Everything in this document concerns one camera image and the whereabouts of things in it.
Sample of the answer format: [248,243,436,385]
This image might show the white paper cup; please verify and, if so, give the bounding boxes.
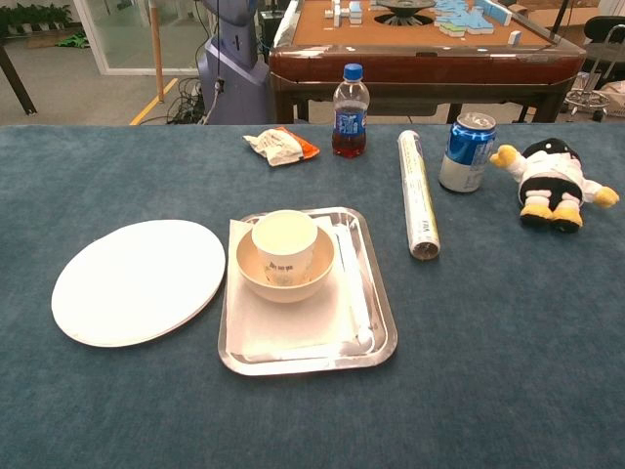
[251,209,319,287]

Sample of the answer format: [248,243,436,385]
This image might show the beige bowl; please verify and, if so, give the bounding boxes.
[235,225,337,305]

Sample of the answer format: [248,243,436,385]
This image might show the wrapped white plastic spoon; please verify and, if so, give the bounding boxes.
[334,229,375,346]

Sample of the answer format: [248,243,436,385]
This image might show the white orange snack packet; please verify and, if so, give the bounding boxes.
[242,126,321,168]

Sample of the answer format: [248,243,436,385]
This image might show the white paper tray liner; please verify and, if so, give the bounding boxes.
[225,218,363,363]

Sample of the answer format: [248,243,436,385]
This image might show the plastic wrap roll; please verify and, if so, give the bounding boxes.
[396,129,441,262]

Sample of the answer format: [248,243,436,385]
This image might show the cola bottle blue cap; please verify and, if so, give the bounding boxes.
[331,63,369,159]

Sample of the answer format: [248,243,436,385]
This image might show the shiny metal tray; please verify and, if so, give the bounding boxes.
[217,206,398,377]

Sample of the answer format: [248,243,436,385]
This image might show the blue white soda can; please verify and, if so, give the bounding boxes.
[437,111,498,194]

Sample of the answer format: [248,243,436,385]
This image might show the blue grey machine base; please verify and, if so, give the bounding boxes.
[196,0,271,125]

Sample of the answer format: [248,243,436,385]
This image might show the white round plate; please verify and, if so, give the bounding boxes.
[50,219,228,349]

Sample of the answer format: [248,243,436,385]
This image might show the brown mahjong table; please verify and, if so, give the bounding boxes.
[268,0,587,124]

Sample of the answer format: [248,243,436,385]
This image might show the blue table cloth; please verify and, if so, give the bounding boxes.
[0,122,625,469]

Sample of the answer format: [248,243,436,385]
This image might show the wooden pole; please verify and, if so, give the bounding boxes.
[148,0,166,104]

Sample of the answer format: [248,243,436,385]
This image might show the black mahjong table centre dome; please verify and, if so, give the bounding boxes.
[374,0,437,25]

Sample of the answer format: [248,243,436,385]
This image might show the black white penguin plush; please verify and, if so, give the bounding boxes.
[489,137,620,235]

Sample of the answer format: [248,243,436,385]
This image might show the black slanted table leg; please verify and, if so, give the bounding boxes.
[0,43,38,116]

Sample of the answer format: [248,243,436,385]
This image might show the black swivel stool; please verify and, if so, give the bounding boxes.
[565,15,625,123]

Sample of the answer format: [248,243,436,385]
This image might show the row of potted plants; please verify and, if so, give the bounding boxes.
[0,2,74,35]

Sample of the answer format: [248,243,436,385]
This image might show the floor cable bundle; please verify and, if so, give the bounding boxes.
[165,76,206,126]

